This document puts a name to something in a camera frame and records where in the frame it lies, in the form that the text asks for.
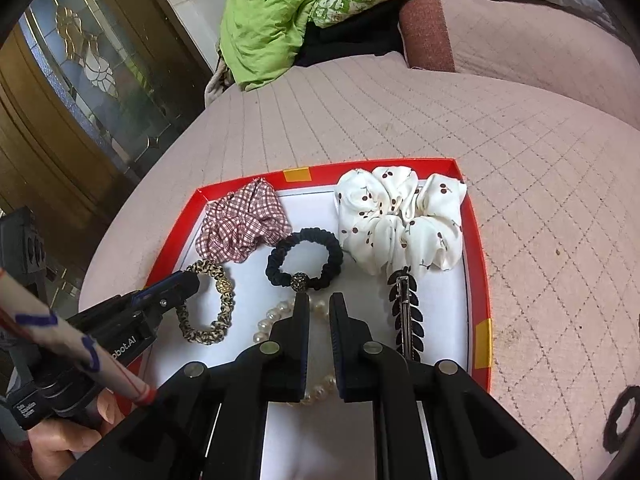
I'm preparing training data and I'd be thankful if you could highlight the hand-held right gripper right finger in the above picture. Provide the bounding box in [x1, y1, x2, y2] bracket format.
[328, 291, 576, 480]

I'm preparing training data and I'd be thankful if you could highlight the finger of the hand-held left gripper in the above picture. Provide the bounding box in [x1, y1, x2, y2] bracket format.
[131, 270, 202, 313]

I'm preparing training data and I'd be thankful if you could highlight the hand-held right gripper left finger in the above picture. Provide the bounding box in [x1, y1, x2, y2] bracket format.
[60, 292, 313, 480]

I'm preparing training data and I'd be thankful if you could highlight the pearl bracelet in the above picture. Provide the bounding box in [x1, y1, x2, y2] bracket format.
[252, 295, 338, 408]

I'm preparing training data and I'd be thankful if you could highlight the leopard print hair tie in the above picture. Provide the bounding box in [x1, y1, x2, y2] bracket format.
[175, 260, 236, 346]

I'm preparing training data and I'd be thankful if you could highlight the red cardboard box tray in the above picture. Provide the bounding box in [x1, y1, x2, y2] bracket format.
[112, 158, 496, 480]

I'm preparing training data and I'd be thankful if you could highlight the black braided hair tie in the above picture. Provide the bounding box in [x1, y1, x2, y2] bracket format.
[266, 228, 343, 292]

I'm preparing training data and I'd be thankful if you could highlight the person's left hand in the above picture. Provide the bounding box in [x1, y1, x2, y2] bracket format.
[27, 392, 126, 480]

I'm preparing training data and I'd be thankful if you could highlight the white stick with blue marks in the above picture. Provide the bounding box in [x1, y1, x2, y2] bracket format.
[0, 267, 157, 406]

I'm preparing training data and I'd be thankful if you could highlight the black leaf hair clip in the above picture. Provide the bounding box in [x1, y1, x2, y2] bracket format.
[386, 269, 426, 361]

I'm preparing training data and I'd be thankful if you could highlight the red checked scrunchie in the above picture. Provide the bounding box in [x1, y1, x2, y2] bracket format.
[196, 178, 293, 264]

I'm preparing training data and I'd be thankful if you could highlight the white cherry print scrunchie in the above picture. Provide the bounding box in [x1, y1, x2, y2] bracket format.
[332, 166, 468, 277]

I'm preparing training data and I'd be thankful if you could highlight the beige cloth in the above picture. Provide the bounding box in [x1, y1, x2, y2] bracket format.
[204, 55, 236, 108]

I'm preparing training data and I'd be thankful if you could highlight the wooden door with stained glass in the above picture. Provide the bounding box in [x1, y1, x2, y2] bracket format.
[0, 0, 221, 306]

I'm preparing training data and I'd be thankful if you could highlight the plain green blanket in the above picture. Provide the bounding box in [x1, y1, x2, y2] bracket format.
[218, 0, 401, 92]

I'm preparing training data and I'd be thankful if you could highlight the dark cloth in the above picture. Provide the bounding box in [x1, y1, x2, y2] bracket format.
[295, 2, 406, 68]

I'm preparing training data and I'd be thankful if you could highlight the pink bolster pillow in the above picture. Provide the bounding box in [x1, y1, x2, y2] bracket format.
[398, 0, 640, 133]

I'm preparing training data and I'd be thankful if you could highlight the thin black hair ring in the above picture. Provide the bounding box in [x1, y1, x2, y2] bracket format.
[602, 385, 640, 453]

